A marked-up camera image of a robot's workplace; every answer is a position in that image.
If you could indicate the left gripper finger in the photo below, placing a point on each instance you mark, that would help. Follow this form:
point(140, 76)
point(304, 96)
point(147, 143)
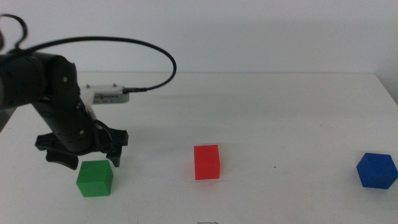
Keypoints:
point(62, 160)
point(115, 157)

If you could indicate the green cube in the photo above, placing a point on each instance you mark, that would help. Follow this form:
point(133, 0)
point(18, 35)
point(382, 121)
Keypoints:
point(93, 179)

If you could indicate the red cube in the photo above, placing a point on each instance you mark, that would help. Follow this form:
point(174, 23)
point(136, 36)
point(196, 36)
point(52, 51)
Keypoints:
point(206, 163)

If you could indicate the blue cube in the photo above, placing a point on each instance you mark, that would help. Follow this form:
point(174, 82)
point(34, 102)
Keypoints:
point(376, 171)

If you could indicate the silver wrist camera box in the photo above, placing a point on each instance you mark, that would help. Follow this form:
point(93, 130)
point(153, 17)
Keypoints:
point(109, 97)

